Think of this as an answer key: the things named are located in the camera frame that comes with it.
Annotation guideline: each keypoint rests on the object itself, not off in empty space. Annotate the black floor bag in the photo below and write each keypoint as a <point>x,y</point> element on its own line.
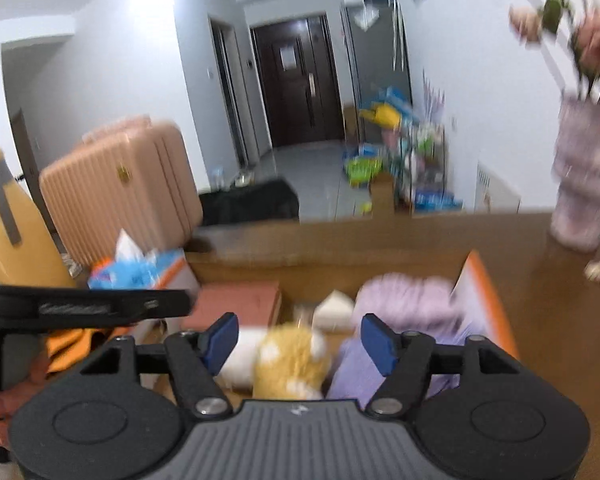
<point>250,202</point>

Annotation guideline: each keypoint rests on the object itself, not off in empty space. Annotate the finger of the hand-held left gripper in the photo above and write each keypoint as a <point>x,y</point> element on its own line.
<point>10,305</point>

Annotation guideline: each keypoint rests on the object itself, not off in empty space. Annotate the fallen dried petal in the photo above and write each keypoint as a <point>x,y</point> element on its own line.
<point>596,271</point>

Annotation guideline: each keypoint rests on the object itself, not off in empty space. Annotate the yellow white plush toy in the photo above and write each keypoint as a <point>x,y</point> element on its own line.
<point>285,360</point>

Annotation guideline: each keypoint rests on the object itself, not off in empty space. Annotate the lilac fluffy cloth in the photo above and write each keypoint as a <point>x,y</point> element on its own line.
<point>405,305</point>

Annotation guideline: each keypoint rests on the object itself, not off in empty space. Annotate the orange cloth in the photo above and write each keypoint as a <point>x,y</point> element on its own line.
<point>75,345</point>

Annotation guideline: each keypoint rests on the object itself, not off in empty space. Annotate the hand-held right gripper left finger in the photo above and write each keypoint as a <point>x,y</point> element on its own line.
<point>222,340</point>

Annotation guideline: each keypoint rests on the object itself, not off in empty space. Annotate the person's left hand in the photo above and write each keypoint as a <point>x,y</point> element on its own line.
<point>2,410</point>

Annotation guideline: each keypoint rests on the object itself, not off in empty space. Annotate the dark brown entrance door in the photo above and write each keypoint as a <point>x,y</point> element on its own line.
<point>295,90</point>

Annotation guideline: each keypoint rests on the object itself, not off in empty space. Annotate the grey refrigerator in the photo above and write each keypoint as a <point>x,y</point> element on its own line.
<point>380,60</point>

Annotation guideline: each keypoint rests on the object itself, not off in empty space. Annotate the pink ribbed suitcase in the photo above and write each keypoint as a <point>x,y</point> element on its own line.
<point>125,190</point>

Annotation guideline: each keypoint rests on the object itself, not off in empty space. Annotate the side room door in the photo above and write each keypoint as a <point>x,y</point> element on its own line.
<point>230,95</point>

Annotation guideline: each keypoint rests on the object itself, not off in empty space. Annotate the green plastic basket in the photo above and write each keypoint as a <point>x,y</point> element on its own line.
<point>364,170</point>

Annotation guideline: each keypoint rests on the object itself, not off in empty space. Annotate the pink ribbed vase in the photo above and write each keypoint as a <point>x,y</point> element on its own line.
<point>582,175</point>

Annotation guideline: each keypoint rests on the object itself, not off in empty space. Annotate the lilac knitted cloth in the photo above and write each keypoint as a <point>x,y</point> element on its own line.
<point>350,370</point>

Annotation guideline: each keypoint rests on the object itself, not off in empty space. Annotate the pink sponge block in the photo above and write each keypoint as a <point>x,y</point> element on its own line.
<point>235,305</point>

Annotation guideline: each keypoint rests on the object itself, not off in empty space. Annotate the white sponge wedge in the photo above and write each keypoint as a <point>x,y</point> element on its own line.
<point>332,310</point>

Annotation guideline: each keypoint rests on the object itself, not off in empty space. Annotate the purple dried flower bunch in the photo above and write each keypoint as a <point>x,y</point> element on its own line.
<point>434,100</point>

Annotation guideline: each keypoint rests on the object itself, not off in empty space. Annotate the yellow thermos jug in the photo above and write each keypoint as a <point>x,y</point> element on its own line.
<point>20,245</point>

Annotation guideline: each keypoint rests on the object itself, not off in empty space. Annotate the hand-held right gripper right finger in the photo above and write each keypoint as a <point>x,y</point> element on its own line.
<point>380,345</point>

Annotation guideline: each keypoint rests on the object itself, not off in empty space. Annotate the blue tissue packet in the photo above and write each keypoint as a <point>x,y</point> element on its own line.
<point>140,270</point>

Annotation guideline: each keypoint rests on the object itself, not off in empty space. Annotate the orange cardboard box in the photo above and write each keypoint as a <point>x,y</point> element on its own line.
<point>485,305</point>

